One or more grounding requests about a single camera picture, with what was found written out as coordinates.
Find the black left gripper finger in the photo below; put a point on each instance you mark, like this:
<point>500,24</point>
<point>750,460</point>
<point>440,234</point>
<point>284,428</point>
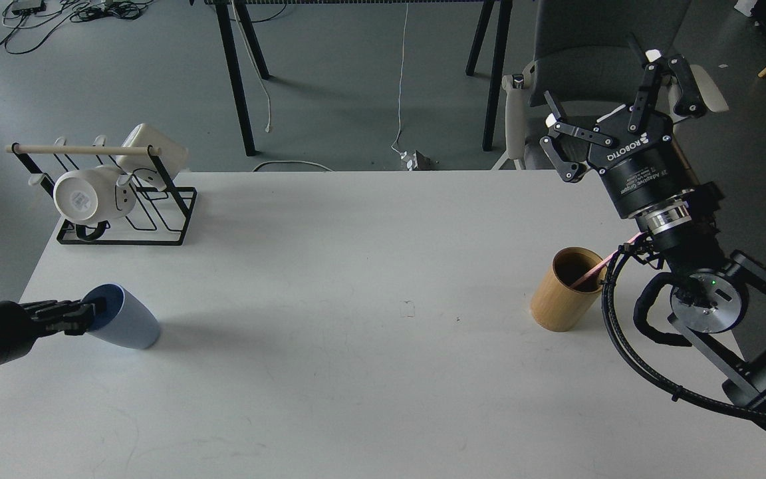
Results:
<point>66,309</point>
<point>68,326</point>

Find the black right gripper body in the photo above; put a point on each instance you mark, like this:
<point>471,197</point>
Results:
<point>642,172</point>

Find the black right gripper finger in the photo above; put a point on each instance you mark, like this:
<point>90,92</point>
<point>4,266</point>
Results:
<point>569,171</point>
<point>686,81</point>

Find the blue cup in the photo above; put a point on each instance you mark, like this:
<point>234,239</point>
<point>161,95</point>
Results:
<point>125,321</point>

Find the pink chopstick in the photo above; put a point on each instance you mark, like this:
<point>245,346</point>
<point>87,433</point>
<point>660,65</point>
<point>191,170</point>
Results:
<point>602,264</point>

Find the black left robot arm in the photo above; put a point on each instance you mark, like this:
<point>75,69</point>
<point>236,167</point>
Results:
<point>22,324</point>

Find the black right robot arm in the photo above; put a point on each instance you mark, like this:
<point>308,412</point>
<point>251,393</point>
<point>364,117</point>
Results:
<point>703,292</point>

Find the grey office chair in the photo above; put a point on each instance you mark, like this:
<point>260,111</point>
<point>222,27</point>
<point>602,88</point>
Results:
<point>584,51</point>

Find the white mug on rack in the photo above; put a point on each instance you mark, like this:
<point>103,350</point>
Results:
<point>89,196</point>

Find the bamboo cylinder holder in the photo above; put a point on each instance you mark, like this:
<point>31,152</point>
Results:
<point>554,305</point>

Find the white power plug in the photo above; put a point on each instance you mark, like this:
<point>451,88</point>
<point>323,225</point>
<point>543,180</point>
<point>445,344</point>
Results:
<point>415,161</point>

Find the cream mug on rack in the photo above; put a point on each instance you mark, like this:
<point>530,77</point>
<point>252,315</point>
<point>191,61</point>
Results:
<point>174,157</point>

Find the black wire mug rack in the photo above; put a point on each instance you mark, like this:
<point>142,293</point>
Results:
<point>163,211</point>

